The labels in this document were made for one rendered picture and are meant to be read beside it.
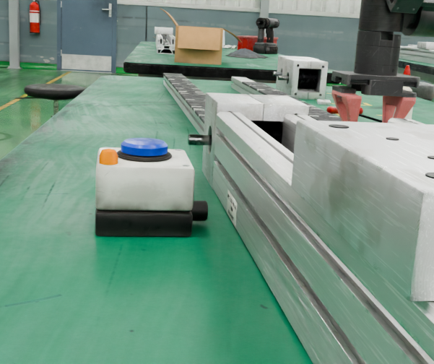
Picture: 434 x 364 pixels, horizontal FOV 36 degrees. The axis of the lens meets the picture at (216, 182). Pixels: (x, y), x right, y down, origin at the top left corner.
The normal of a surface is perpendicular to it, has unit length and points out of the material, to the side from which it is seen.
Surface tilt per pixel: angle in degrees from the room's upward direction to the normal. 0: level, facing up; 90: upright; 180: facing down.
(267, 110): 90
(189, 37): 63
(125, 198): 90
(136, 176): 90
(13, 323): 0
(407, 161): 0
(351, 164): 90
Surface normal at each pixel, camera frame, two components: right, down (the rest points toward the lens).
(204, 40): 0.05, -0.13
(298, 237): -0.99, -0.02
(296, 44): 0.07, 0.24
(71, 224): 0.06, -0.97
